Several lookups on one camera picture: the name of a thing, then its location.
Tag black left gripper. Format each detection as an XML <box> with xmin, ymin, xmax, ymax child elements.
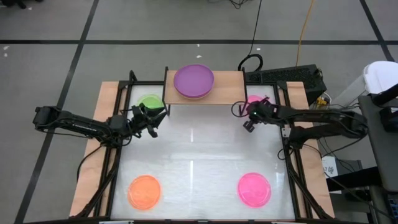
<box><xmin>130</xmin><ymin>105</ymin><xmax>168</xmax><ymax>139</ymax></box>

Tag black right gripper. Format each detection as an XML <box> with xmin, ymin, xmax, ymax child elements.
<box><xmin>243</xmin><ymin>101</ymin><xmax>279</xmax><ymax>133</ymax></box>

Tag small pink translucent plate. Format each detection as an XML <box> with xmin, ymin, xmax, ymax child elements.
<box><xmin>237</xmin><ymin>172</ymin><xmax>272</xmax><ymax>208</ymax></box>
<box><xmin>245</xmin><ymin>95</ymin><xmax>273</xmax><ymax>108</ymax></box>

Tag small green translucent plate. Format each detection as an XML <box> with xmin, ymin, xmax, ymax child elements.
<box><xmin>136</xmin><ymin>93</ymin><xmax>165</xmax><ymax>110</ymax></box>

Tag large purple plate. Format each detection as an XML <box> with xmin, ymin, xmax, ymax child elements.
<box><xmin>173</xmin><ymin>63</ymin><xmax>215</xmax><ymax>100</ymax></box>

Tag small orange translucent plate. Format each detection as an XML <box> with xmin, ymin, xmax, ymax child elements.
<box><xmin>127</xmin><ymin>175</ymin><xmax>162</xmax><ymax>211</ymax></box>

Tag wooden shelf with black legs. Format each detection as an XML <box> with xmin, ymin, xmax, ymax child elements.
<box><xmin>163</xmin><ymin>66</ymin><xmax>248</xmax><ymax>118</ymax></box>

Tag black computer case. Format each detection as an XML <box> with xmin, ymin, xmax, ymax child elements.
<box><xmin>245</xmin><ymin>64</ymin><xmax>328</xmax><ymax>106</ymax></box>

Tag white table mat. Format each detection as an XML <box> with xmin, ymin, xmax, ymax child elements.
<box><xmin>110</xmin><ymin>84</ymin><xmax>296</xmax><ymax>220</ymax></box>

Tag white paper label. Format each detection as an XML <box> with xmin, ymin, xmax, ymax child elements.
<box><xmin>321</xmin><ymin>154</ymin><xmax>339</xmax><ymax>179</ymax></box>

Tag dark grey desk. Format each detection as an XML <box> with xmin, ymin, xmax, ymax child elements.
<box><xmin>357</xmin><ymin>93</ymin><xmax>398</xmax><ymax>192</ymax></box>

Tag white rounded object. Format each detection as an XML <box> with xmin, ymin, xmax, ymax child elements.
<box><xmin>363</xmin><ymin>60</ymin><xmax>398</xmax><ymax>95</ymax></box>

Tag black device on desk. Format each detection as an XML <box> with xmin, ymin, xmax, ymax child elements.
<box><xmin>371</xmin><ymin>91</ymin><xmax>398</xmax><ymax>133</ymax></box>

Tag black floor object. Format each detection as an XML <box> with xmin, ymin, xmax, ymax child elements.
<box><xmin>0</xmin><ymin>0</ymin><xmax>44</xmax><ymax>9</ymax></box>

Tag black metal table frame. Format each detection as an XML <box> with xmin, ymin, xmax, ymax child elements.
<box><xmin>73</xmin><ymin>70</ymin><xmax>335</xmax><ymax>220</ymax></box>

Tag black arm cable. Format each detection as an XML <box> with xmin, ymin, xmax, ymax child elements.
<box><xmin>76</xmin><ymin>144</ymin><xmax>105</xmax><ymax>183</ymax></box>

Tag black looped floor cable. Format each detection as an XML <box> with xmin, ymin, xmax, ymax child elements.
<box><xmin>238</xmin><ymin>0</ymin><xmax>264</xmax><ymax>73</ymax></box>

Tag yellow cable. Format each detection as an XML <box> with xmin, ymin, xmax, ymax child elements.
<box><xmin>295</xmin><ymin>0</ymin><xmax>317</xmax><ymax>67</ymax></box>

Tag black cable bundle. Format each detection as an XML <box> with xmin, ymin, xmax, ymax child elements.
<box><xmin>228</xmin><ymin>0</ymin><xmax>249</xmax><ymax>9</ymax></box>

